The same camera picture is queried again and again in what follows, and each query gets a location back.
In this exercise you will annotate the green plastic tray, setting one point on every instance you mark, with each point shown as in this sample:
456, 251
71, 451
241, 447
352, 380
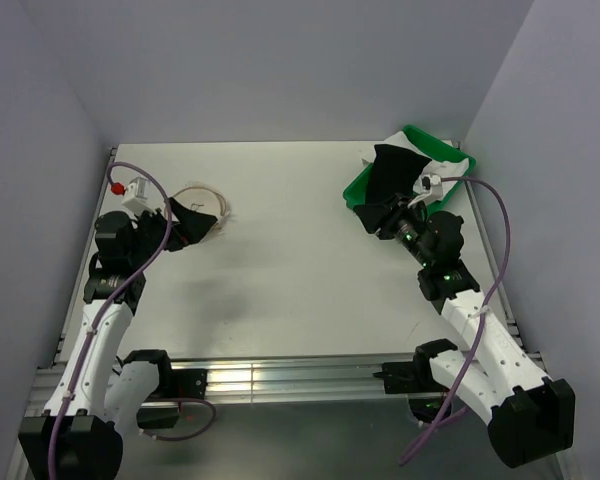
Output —
445, 160

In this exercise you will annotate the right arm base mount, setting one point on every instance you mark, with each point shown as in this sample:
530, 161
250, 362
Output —
425, 396

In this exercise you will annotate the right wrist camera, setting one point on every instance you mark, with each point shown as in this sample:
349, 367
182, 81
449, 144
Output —
431, 187

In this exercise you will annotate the white bra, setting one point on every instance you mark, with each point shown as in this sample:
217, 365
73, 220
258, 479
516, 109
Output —
394, 165

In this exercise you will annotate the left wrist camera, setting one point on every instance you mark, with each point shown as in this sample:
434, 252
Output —
135, 199

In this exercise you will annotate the aluminium frame rail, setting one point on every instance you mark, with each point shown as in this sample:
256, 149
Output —
292, 380

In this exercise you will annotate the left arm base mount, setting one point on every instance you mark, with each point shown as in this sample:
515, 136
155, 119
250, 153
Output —
166, 406

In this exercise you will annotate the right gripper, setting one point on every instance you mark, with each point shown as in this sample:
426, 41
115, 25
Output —
373, 215

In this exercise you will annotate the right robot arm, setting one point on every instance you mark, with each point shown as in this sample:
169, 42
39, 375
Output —
528, 414

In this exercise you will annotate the black bra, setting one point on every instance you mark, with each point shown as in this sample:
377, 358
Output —
394, 171

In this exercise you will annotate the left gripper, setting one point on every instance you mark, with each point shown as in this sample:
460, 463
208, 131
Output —
190, 228

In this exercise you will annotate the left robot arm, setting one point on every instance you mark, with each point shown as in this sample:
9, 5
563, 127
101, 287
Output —
81, 429

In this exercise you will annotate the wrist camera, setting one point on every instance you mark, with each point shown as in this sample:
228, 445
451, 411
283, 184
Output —
135, 199
431, 187

